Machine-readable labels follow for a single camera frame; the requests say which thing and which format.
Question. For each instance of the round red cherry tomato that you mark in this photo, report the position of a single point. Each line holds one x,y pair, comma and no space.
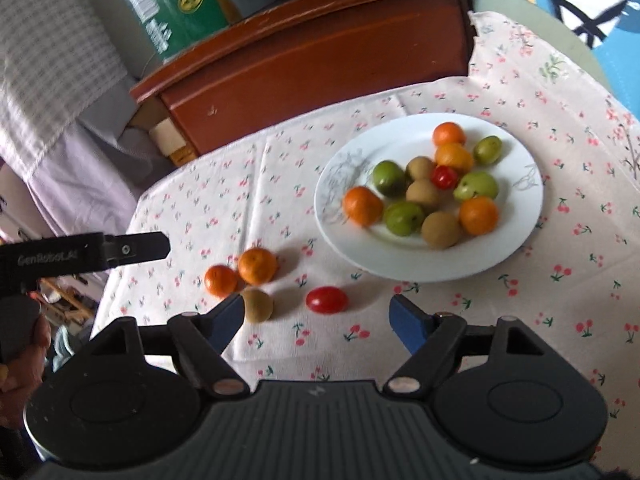
444,177

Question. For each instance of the cherry print cloth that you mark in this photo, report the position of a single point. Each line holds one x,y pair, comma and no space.
575,270

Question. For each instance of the white floral plate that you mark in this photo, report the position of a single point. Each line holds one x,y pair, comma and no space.
380,255

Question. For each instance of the green cardboard box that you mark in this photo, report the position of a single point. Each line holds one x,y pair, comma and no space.
170,5

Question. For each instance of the person's left hand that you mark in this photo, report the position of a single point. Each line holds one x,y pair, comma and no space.
25,385

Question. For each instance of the oval red cherry tomato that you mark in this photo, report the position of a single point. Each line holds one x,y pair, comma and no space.
326,300

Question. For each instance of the blue printed blanket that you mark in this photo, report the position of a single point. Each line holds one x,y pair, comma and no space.
620,70

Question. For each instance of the grey checkered cloth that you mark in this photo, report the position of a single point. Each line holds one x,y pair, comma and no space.
50,60

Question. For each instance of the green plum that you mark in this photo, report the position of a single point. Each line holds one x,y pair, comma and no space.
403,217
487,150
388,177
477,186

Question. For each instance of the pale green bed sheet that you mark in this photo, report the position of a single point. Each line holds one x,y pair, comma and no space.
525,10

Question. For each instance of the lavender cloth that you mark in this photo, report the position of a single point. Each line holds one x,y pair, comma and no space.
75,170

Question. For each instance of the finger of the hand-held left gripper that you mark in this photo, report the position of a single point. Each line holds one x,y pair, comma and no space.
137,249

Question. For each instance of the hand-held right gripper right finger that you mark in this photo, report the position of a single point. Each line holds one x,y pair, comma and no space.
407,322

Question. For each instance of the brown kiwi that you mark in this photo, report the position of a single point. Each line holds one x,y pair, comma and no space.
419,166
441,230
422,195
259,306

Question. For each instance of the orange tangerine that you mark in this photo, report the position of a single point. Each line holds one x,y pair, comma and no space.
479,215
257,265
363,205
454,157
221,280
448,133

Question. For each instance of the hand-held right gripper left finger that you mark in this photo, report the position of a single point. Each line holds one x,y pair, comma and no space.
227,321

